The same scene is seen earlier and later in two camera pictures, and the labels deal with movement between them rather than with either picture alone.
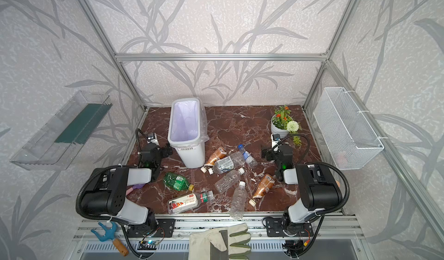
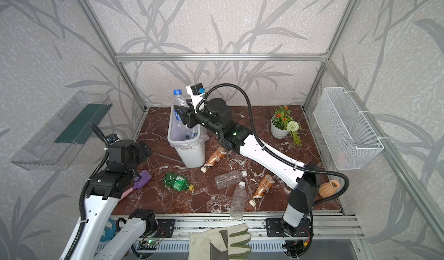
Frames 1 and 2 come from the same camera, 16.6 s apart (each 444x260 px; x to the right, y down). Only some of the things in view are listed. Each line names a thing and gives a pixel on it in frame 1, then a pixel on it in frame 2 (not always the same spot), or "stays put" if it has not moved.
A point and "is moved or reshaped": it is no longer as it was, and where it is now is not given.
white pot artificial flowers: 282,123 stays put
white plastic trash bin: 184,132 stays put
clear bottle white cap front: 239,201 stays put
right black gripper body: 274,155 → 189,114
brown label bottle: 219,153 stays put
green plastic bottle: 177,182 stays put
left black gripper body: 159,152 → 139,151
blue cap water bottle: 251,160 is moved or reshaped
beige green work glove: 219,244 stays put
